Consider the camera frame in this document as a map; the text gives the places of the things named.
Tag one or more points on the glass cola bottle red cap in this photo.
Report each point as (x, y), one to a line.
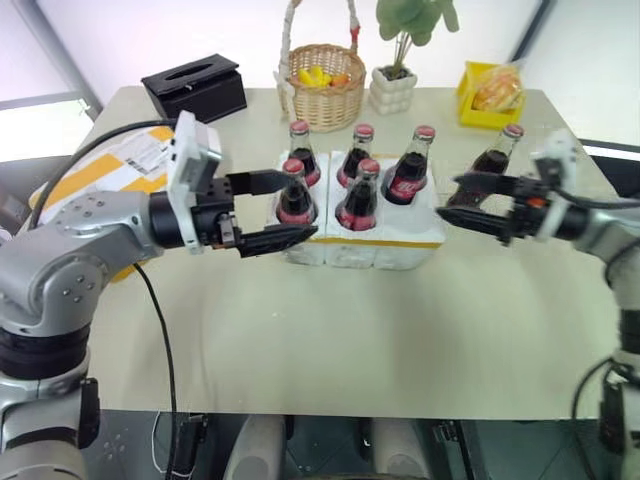
(492, 161)
(359, 152)
(361, 200)
(302, 155)
(296, 205)
(407, 180)

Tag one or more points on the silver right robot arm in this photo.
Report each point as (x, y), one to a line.
(617, 235)

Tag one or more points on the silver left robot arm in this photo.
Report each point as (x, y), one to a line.
(60, 260)

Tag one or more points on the black box under table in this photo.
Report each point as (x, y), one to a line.
(189, 442)

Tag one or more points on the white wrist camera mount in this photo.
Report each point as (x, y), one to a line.
(555, 160)
(192, 150)

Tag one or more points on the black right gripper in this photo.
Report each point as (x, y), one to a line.
(530, 215)

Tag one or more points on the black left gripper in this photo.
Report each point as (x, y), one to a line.
(215, 220)

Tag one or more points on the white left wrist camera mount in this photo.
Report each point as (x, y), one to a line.
(192, 150)

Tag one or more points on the orange fruit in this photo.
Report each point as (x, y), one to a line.
(340, 80)

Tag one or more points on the yellow fruit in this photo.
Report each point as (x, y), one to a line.
(315, 77)

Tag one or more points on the yellow taped cardboard box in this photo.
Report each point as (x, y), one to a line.
(107, 170)

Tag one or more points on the black tissue box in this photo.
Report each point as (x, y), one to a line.
(200, 95)

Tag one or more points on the clear bag of bread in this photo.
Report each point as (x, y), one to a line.
(497, 90)

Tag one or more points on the white foam bottle crate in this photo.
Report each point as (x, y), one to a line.
(400, 225)

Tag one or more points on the green leafy plant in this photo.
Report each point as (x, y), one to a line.
(415, 20)

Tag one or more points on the white bubble plant pot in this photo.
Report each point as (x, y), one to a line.
(392, 95)

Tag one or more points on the yellow plastic bin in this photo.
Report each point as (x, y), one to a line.
(480, 119)

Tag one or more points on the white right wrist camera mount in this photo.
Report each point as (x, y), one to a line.
(555, 160)

